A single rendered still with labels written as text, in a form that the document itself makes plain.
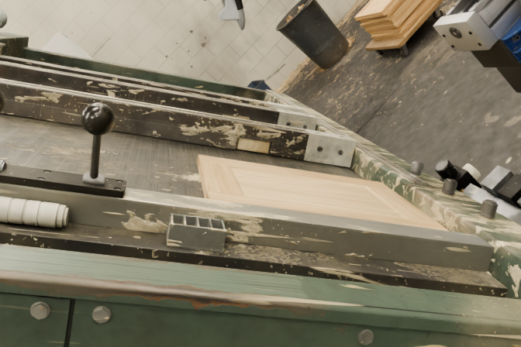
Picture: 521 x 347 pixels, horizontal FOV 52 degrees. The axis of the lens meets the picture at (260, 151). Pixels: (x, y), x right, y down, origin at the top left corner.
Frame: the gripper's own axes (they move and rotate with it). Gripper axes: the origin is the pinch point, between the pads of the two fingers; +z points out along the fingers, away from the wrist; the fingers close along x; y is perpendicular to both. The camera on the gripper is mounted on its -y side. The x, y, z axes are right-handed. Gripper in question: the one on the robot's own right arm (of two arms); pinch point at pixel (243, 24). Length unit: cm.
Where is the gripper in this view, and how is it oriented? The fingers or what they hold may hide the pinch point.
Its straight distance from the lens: 139.4
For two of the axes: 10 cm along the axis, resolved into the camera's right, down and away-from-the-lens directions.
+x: 2.4, 1.5, -9.6
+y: -9.2, 3.5, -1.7
